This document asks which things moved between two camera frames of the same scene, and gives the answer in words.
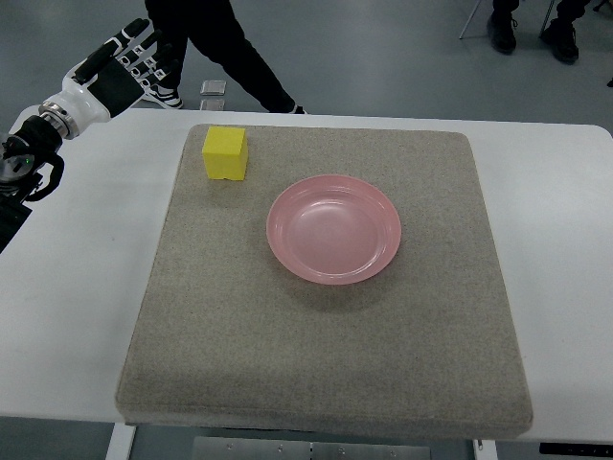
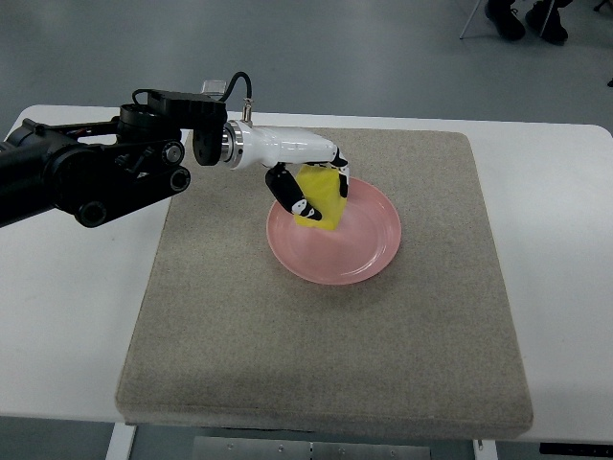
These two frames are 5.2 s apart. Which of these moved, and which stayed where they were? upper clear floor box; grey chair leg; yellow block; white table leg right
Moved: yellow block
Stayed: upper clear floor box; white table leg right; grey chair leg
